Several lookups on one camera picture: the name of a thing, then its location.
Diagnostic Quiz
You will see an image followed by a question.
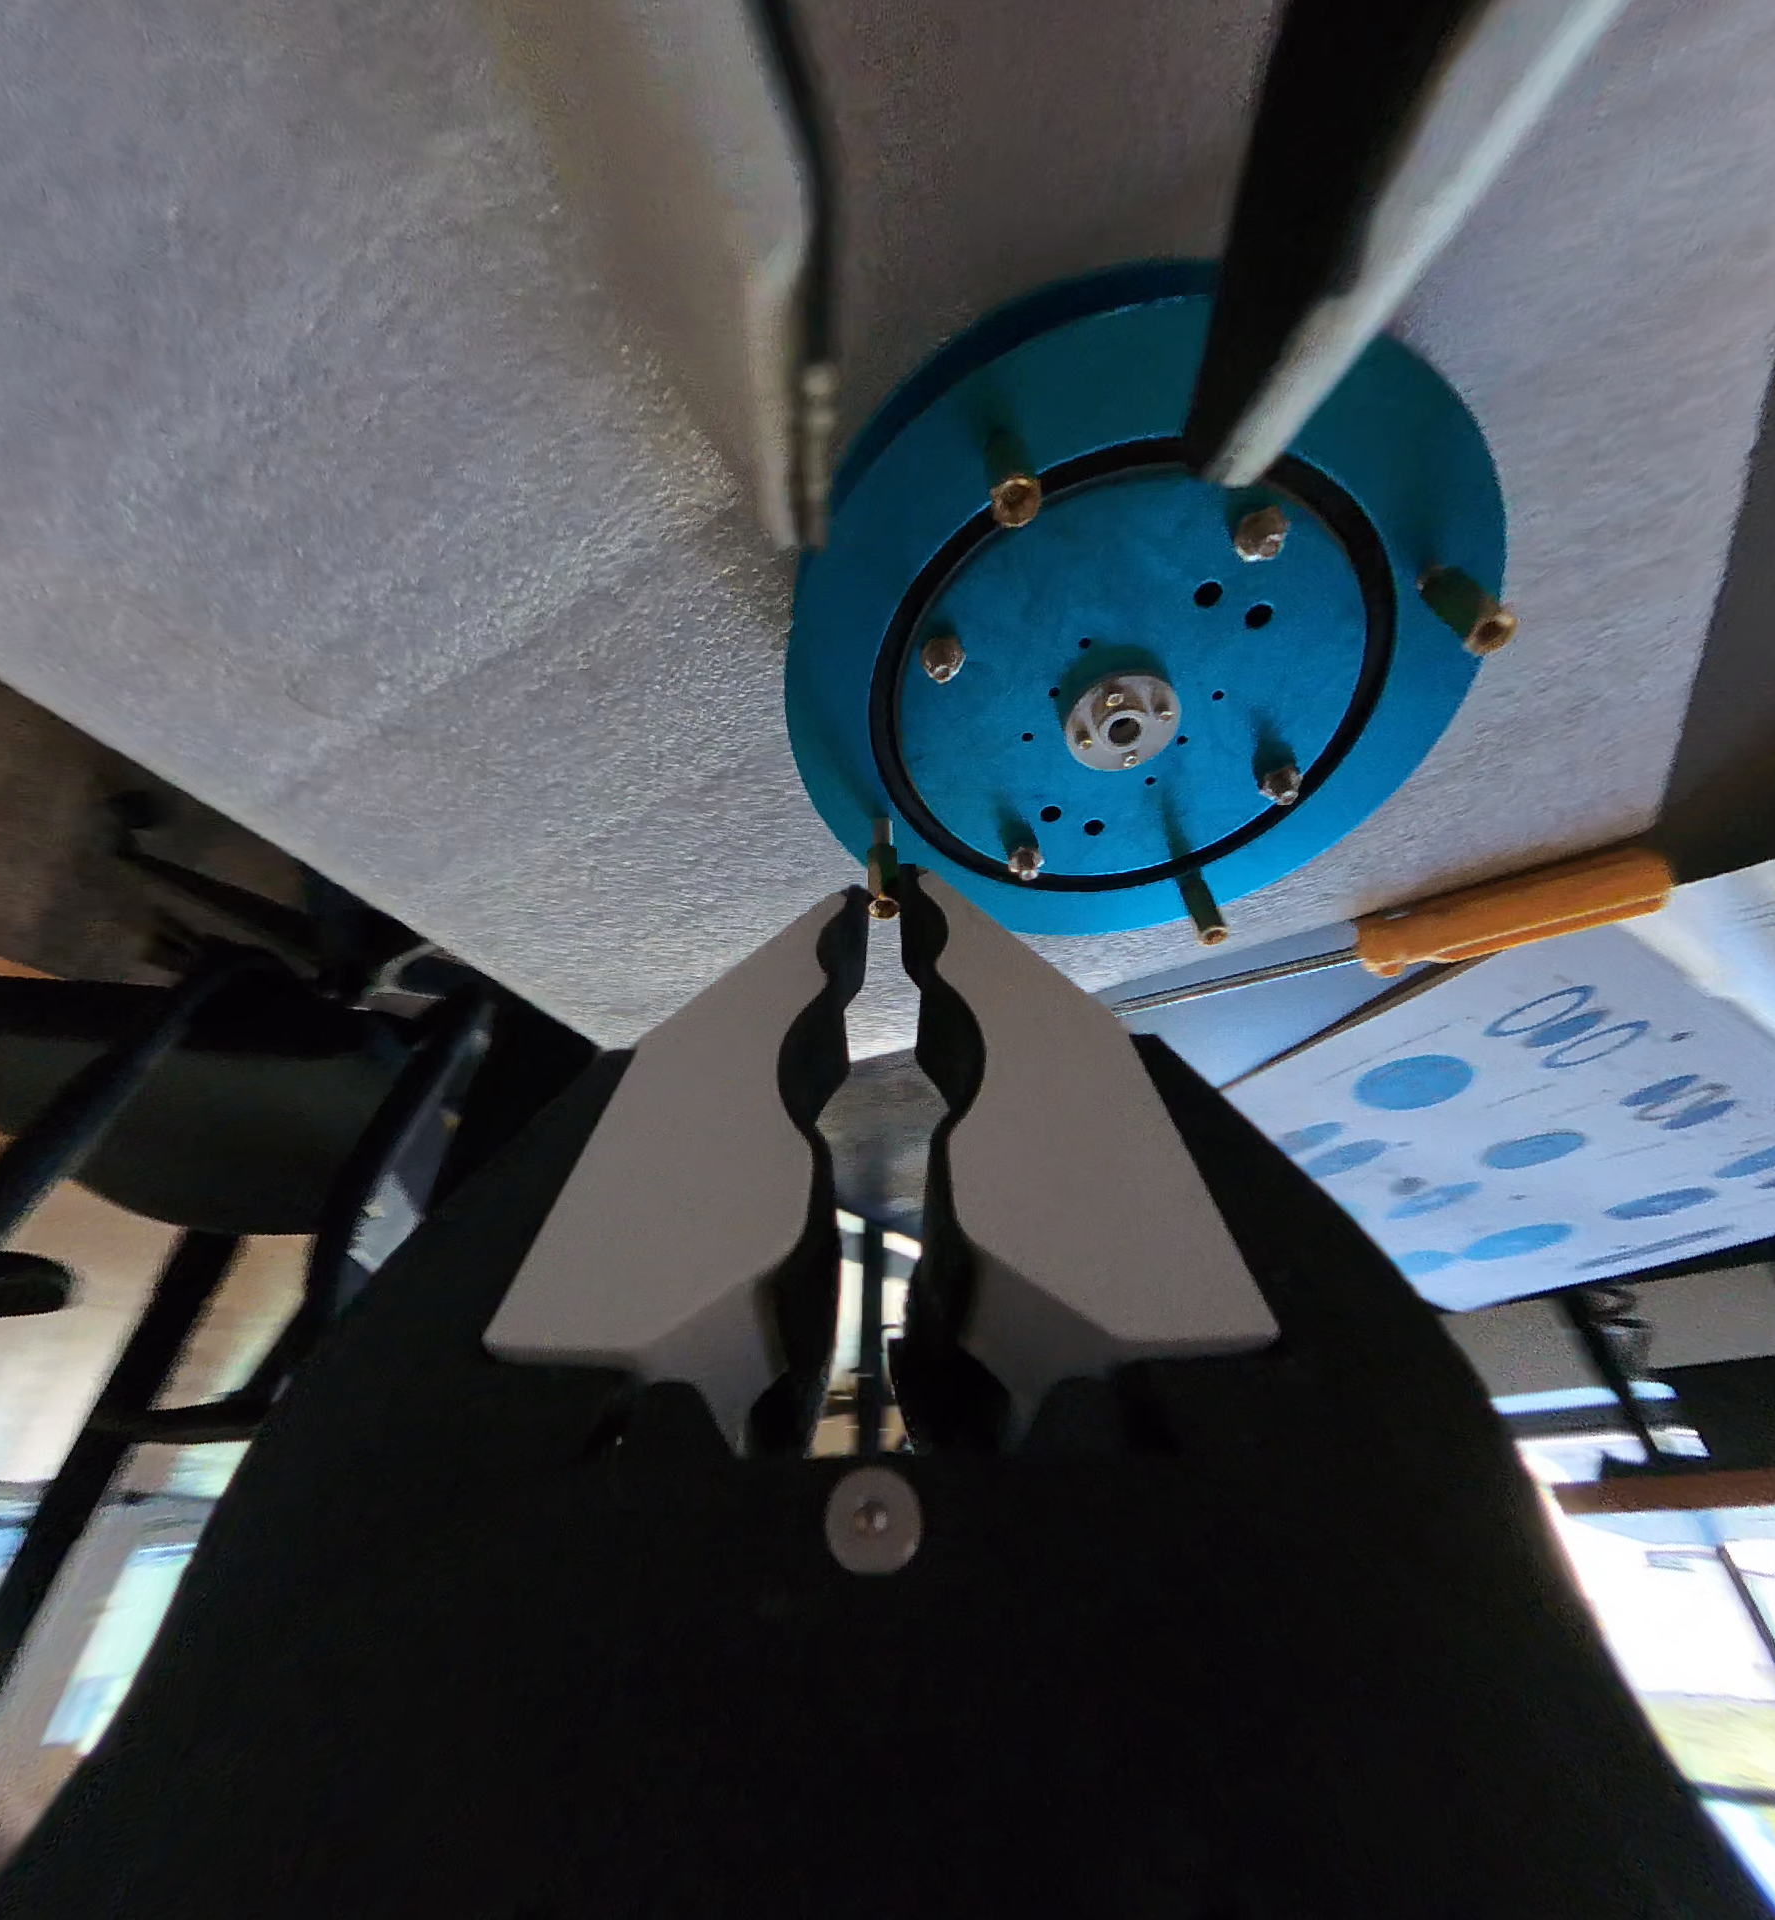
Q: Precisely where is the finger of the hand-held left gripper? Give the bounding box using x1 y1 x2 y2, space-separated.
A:
744 0 848 554
1180 0 1639 490

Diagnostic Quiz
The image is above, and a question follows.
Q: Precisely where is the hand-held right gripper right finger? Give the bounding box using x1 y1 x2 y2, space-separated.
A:
890 871 1281 1459

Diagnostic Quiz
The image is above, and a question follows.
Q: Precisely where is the blue round turntable base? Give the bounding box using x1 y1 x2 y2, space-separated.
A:
786 259 1507 940

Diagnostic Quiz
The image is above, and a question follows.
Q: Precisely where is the black office chair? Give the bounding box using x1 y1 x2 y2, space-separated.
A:
0 781 604 1743

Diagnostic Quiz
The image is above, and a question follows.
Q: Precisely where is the open instruction manual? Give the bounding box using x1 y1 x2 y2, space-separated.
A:
1098 832 1775 1318

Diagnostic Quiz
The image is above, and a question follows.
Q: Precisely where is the yellow-handled screwdriver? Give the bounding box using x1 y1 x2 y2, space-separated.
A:
1128 844 1679 1020

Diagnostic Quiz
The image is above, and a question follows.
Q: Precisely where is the white foam sheet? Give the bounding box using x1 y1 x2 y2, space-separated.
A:
0 0 1775 1052

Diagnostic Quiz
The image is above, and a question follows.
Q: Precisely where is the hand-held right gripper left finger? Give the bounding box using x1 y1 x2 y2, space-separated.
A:
482 884 874 1460

